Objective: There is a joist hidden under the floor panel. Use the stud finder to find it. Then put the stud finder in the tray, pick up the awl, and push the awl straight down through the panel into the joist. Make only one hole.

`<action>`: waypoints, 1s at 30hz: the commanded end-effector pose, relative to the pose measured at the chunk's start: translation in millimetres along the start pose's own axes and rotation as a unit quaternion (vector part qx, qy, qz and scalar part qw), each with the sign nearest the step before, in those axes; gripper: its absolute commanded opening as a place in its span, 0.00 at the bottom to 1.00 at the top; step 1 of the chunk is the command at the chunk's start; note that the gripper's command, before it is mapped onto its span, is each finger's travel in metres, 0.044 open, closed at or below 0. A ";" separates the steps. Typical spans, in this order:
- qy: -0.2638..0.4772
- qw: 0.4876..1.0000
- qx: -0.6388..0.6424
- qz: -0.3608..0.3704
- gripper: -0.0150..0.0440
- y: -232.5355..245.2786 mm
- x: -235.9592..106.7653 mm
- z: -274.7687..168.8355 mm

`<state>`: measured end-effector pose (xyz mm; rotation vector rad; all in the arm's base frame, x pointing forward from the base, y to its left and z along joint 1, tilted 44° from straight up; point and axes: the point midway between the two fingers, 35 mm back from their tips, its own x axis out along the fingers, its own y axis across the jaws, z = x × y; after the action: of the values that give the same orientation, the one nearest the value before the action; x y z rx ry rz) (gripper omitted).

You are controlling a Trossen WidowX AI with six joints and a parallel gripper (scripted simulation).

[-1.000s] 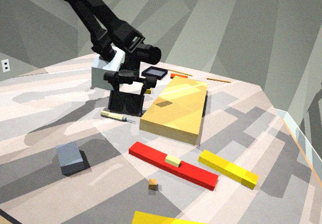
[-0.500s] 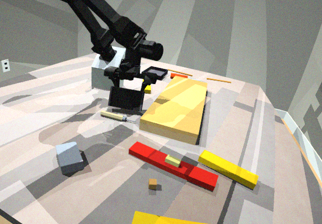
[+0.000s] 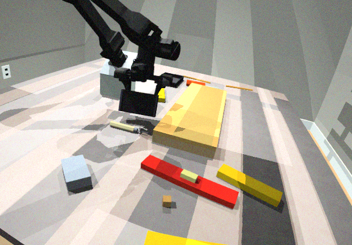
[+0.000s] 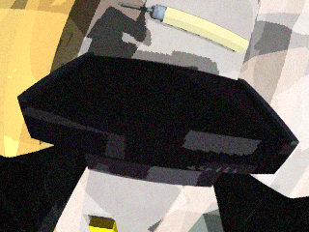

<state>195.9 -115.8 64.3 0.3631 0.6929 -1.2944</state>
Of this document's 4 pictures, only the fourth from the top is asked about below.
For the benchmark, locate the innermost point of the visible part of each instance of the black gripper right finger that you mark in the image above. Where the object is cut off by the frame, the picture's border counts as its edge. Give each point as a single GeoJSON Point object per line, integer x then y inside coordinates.
{"type": "Point", "coordinates": [248, 205]}

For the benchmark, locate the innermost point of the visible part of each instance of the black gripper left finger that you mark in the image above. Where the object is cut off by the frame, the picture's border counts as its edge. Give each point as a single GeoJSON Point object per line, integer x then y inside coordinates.
{"type": "Point", "coordinates": [36, 187]}

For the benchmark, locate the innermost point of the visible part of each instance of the tan rectangular panel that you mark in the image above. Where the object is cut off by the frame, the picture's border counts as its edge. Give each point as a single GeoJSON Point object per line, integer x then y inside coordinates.
{"type": "Point", "coordinates": [36, 38]}

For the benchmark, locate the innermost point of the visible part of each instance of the yellow rectangular bar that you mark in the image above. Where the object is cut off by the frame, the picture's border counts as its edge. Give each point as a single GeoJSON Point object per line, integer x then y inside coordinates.
{"type": "Point", "coordinates": [98, 224]}

